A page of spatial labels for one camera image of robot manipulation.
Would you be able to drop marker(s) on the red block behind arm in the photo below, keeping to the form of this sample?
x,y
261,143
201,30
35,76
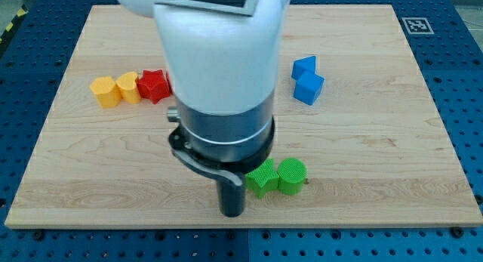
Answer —
x,y
168,79

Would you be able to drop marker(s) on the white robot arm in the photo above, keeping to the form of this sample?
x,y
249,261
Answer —
x,y
222,58

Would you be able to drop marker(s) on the white fiducial marker tag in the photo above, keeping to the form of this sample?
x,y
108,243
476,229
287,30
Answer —
x,y
417,26

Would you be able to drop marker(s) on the yellow heart block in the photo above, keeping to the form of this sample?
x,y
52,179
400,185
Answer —
x,y
127,84

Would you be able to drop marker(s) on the red star block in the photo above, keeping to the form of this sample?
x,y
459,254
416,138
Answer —
x,y
154,86

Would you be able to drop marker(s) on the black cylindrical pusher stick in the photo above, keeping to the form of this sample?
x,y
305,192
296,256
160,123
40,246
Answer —
x,y
231,194

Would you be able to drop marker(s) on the fiducial marker plate on arm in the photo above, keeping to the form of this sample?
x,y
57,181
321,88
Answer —
x,y
242,7

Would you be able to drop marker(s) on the wooden board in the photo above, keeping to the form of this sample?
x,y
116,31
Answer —
x,y
376,150

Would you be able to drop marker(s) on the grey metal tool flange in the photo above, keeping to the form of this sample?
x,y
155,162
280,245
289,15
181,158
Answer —
x,y
222,147

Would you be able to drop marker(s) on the blue cube block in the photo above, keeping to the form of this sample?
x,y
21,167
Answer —
x,y
308,87

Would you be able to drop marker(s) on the green star block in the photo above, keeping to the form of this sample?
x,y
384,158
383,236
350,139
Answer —
x,y
263,179

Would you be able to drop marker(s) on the yellow pentagon block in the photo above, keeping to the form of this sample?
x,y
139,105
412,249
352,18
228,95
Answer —
x,y
106,91

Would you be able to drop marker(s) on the green cylinder block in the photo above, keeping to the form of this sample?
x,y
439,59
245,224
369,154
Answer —
x,y
292,174

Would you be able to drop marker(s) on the blue triangle block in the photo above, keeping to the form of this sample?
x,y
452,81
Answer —
x,y
305,64

